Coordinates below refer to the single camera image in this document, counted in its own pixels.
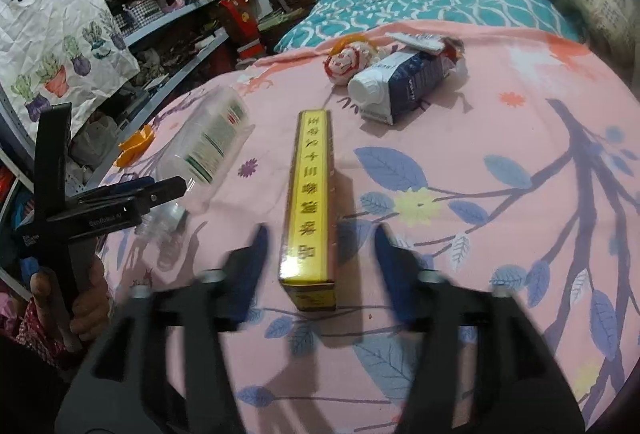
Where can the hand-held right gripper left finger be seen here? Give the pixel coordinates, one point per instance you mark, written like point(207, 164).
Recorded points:
point(252, 264)

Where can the person's left hand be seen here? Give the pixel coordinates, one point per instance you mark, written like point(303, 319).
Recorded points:
point(92, 309)

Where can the person's left forearm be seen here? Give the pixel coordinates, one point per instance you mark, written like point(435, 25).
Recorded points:
point(35, 339)

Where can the orange plastic piece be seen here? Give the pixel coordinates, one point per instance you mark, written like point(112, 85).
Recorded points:
point(132, 147)

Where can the crumpled red white wrapper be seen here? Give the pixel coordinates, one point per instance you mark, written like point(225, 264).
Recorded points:
point(345, 62)

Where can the dark blue white carton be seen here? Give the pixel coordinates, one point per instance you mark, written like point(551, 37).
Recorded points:
point(400, 84)

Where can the long yellow box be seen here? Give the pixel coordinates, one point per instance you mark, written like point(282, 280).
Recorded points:
point(307, 194)

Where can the clear bottle green label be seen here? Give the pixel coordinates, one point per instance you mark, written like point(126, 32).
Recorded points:
point(215, 139)

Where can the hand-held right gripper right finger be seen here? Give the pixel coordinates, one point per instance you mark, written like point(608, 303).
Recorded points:
point(390, 259)

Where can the grey metal shelf rack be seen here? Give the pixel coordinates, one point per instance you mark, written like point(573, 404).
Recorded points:
point(165, 17)

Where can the pink leaf-print blanket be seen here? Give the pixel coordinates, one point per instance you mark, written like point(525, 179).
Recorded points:
point(500, 214)

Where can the white plastic packet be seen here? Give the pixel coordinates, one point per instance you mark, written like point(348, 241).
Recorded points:
point(415, 42)

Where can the white plant-print cloth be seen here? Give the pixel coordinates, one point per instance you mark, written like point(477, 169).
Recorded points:
point(45, 29)

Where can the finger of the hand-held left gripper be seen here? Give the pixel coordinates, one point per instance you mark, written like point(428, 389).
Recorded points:
point(127, 188)
point(165, 191)

